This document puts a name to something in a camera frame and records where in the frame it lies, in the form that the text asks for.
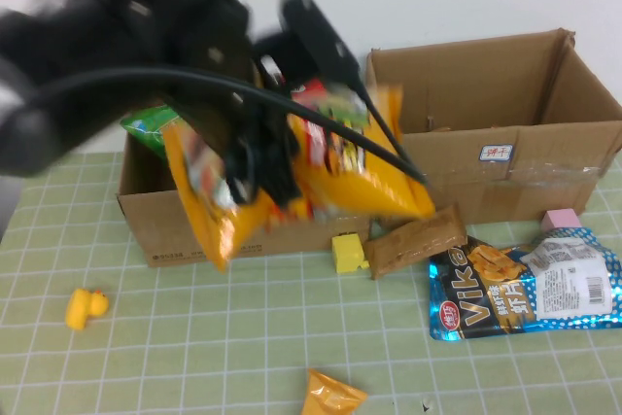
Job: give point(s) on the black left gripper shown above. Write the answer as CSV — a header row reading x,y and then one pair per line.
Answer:
x,y
228,109

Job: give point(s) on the large yellow fries snack bag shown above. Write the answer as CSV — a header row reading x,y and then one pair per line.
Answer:
x,y
340,182

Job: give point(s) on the small orange snack packet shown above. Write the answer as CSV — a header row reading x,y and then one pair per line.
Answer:
x,y
325,395

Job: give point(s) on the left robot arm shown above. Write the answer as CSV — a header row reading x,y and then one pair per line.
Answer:
x,y
73,45

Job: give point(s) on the brown snack bar wrapper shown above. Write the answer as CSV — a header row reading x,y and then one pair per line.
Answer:
x,y
413,245

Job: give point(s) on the cardboard box with chips label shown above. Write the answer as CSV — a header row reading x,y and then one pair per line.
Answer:
x,y
160,225

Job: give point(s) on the yellow toy block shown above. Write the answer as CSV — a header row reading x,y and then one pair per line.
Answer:
x,y
347,252

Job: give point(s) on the green cucumber chips bag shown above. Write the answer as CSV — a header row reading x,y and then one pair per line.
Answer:
x,y
146,126

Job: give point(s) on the green checkered tablecloth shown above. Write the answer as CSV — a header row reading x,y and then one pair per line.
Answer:
x,y
170,361

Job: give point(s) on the yellow rubber duck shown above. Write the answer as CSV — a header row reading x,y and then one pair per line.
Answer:
x,y
82,308

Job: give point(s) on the cardboard box with biscuit label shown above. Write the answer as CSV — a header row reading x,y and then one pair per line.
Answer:
x,y
486,191

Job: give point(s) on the blue shrimp chips bag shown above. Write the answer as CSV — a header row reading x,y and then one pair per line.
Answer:
x,y
486,308

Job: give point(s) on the pink toy block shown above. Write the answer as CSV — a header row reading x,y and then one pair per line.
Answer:
x,y
559,219

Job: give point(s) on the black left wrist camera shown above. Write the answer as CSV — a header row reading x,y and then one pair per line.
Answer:
x,y
316,31

